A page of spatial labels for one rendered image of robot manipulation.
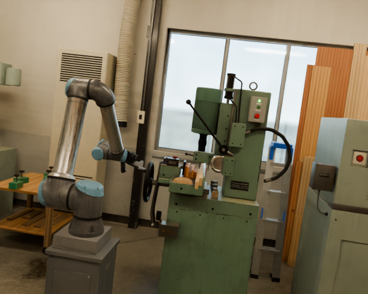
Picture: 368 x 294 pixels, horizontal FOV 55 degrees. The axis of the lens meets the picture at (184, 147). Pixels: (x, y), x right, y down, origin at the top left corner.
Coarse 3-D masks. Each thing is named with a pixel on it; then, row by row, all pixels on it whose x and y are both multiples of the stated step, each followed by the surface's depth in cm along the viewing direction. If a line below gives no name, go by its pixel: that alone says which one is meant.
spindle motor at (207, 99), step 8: (200, 88) 235; (208, 88) 233; (200, 96) 235; (208, 96) 233; (216, 96) 234; (200, 104) 235; (208, 104) 234; (216, 104) 235; (200, 112) 235; (208, 112) 234; (216, 112) 237; (192, 120) 243; (200, 120) 235; (208, 120) 235; (216, 120) 239; (192, 128) 240; (200, 128) 236; (216, 128) 241
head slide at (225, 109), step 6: (228, 102) 240; (222, 108) 235; (228, 108) 234; (222, 114) 235; (228, 114) 235; (222, 120) 235; (228, 120) 235; (222, 126) 236; (228, 126) 236; (216, 132) 240; (222, 132) 236; (228, 132) 236; (222, 138) 237; (216, 144) 237; (222, 144) 237; (216, 150) 238
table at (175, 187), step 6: (180, 174) 243; (162, 180) 237; (168, 180) 237; (192, 180) 228; (174, 186) 215; (180, 186) 215; (186, 186) 215; (192, 186) 215; (198, 186) 214; (180, 192) 216; (186, 192) 215; (192, 192) 215; (198, 192) 215
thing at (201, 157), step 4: (196, 152) 242; (200, 152) 242; (204, 152) 243; (208, 152) 246; (196, 156) 243; (200, 156) 242; (204, 156) 242; (208, 156) 242; (212, 156) 242; (196, 160) 243; (200, 160) 243; (204, 160) 242; (208, 160) 242
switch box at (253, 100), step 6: (252, 96) 223; (252, 102) 223; (258, 102) 223; (264, 102) 222; (252, 108) 223; (264, 108) 223; (252, 114) 224; (264, 114) 223; (252, 120) 224; (264, 120) 224
